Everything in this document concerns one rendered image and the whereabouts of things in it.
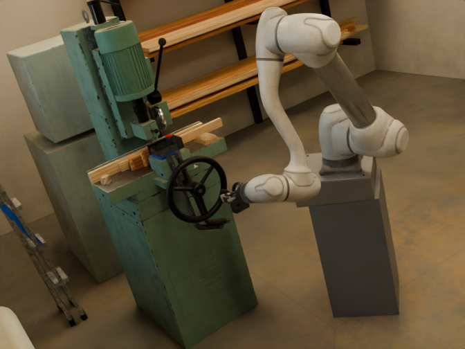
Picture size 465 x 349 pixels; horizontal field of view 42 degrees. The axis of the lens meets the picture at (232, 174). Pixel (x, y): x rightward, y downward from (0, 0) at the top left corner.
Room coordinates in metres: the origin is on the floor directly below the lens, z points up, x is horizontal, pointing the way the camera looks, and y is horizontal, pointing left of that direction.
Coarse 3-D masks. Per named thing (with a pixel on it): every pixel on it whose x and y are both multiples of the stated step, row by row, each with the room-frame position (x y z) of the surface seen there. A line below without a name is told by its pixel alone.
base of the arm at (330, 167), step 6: (354, 156) 2.36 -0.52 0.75; (360, 156) 2.44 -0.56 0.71; (324, 162) 2.40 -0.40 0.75; (330, 162) 2.37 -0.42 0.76; (336, 162) 2.35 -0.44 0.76; (342, 162) 2.34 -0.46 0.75; (348, 162) 2.34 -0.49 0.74; (354, 162) 2.35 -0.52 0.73; (360, 162) 2.37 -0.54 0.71; (324, 168) 2.38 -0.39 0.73; (330, 168) 2.36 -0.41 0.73; (336, 168) 2.35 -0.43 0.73; (342, 168) 2.34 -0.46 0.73; (348, 168) 2.33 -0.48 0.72; (354, 168) 2.32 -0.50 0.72; (360, 168) 2.31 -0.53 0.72; (324, 174) 2.35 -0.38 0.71
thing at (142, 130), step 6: (150, 120) 2.63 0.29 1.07; (132, 126) 2.68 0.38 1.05; (138, 126) 2.61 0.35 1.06; (144, 126) 2.58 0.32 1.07; (150, 126) 2.59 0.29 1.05; (156, 126) 2.61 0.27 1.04; (138, 132) 2.63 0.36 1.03; (144, 132) 2.58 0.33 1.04; (150, 132) 2.59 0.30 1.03; (144, 138) 2.60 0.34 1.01; (150, 138) 2.58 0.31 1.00
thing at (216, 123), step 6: (216, 120) 2.79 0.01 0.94; (204, 126) 2.76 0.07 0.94; (210, 126) 2.77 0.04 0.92; (216, 126) 2.79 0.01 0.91; (186, 132) 2.73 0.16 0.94; (192, 132) 2.73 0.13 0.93; (198, 132) 2.74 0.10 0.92; (204, 132) 2.75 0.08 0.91; (186, 138) 2.71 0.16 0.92; (192, 138) 2.72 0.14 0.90; (120, 162) 2.56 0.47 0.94; (126, 162) 2.56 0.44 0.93; (120, 168) 2.55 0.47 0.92; (126, 168) 2.55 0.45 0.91
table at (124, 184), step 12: (192, 144) 2.65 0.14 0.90; (216, 144) 2.60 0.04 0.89; (144, 168) 2.51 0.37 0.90; (192, 168) 2.43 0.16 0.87; (120, 180) 2.44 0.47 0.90; (132, 180) 2.41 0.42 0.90; (144, 180) 2.42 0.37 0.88; (156, 180) 2.41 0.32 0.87; (96, 192) 2.48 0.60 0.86; (108, 192) 2.35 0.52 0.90; (120, 192) 2.37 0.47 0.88; (132, 192) 2.39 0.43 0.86
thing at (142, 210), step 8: (208, 168) 2.57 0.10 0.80; (192, 176) 2.53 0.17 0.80; (200, 176) 2.54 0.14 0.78; (208, 176) 2.56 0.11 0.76; (216, 176) 2.58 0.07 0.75; (208, 184) 2.56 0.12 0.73; (160, 192) 2.45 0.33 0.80; (176, 192) 2.48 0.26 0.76; (128, 200) 2.45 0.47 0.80; (136, 200) 2.42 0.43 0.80; (144, 200) 2.41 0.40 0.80; (152, 200) 2.42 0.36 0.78; (160, 200) 2.44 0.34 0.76; (176, 200) 2.47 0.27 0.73; (128, 208) 2.49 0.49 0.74; (136, 208) 2.39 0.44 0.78; (144, 208) 2.40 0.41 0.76; (152, 208) 2.42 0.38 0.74; (160, 208) 2.43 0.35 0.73; (136, 216) 2.42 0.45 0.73; (144, 216) 2.40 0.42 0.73
